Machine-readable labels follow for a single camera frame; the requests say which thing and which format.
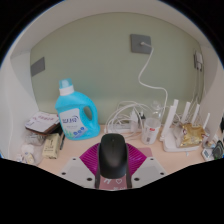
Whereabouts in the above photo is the white canister with red label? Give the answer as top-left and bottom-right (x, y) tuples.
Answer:
(140, 116), (162, 145)

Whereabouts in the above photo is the white cable from wall socket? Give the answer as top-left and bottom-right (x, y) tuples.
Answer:
(137, 41), (169, 112)

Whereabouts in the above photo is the blue detergent bottle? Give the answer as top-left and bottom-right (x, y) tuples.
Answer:
(54, 78), (101, 141)

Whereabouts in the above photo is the grey blank wall plate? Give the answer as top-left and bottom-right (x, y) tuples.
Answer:
(30, 56), (47, 78)

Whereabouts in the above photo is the black device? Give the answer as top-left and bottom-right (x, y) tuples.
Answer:
(212, 139), (224, 161)

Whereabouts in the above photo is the black pen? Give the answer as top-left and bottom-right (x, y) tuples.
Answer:
(59, 132), (66, 151)

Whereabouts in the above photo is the gold foil bag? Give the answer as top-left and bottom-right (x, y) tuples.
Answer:
(179, 122), (206, 149)

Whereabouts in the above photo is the white router with antennas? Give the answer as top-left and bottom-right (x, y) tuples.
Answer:
(159, 98), (212, 154)

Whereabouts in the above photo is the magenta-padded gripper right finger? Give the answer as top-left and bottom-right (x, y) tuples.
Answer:
(124, 142), (168, 190)

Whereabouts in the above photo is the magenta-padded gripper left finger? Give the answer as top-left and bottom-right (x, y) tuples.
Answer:
(59, 142), (102, 190)

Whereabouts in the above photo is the white power strip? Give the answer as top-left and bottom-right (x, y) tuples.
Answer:
(104, 122), (143, 135)

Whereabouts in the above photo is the pink mouse pad with drawing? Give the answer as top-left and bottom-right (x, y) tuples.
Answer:
(99, 147), (154, 192)

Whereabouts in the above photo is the wall socket with plugs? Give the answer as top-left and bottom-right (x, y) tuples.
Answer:
(193, 49), (205, 72)

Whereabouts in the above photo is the white coiled cable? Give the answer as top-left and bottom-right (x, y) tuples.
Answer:
(105, 100), (155, 135)

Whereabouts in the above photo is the grey wall socket plate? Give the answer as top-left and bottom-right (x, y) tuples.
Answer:
(129, 33), (153, 55)

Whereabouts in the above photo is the black computer mouse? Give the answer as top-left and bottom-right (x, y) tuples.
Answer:
(98, 133), (130, 181)

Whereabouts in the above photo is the small beige box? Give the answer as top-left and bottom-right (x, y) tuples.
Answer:
(41, 132), (62, 160)

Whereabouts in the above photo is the small white device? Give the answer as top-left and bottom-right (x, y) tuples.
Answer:
(201, 147), (215, 162)

